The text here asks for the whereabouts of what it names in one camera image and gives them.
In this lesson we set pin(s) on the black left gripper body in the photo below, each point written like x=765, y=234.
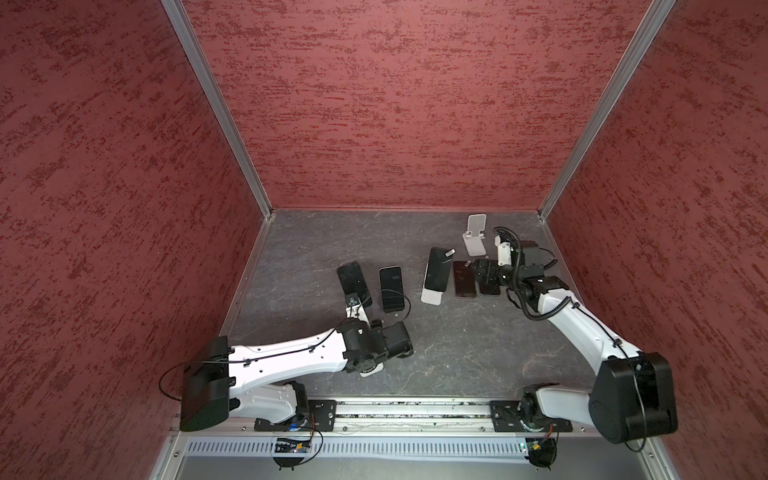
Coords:
x=375, y=326

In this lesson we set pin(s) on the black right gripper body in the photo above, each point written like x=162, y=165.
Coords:
x=506, y=273

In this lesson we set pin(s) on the white stand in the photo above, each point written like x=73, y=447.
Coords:
x=368, y=371
x=473, y=236
x=429, y=296

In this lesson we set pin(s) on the purple edged dark phone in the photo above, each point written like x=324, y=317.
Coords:
x=464, y=280

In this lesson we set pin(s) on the black phone table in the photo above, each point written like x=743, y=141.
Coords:
x=353, y=284

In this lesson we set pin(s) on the black phone with sticker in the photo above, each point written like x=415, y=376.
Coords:
x=443, y=259

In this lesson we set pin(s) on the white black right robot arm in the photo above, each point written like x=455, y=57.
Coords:
x=632, y=397

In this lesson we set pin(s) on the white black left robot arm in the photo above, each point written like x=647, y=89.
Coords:
x=259, y=382

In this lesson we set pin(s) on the left small circuit board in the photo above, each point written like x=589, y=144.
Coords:
x=293, y=446

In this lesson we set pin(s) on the small circuit board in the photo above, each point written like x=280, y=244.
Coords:
x=540, y=447
x=293, y=446

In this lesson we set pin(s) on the right small circuit board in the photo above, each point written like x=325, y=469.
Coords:
x=540, y=447

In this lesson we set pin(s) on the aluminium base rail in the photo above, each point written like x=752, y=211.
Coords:
x=359, y=415

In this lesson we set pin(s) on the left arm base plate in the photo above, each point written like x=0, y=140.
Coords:
x=311, y=415

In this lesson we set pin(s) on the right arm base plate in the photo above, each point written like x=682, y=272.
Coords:
x=508, y=417

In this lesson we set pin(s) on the white slotted cable duct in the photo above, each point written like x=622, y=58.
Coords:
x=495, y=450

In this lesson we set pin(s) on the aluminium corner post right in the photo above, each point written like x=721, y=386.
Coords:
x=645, y=33

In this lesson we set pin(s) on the aluminium corner post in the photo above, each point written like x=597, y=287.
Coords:
x=184, y=31
x=645, y=33

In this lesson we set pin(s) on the aluminium corner post left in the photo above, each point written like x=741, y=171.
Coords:
x=184, y=31

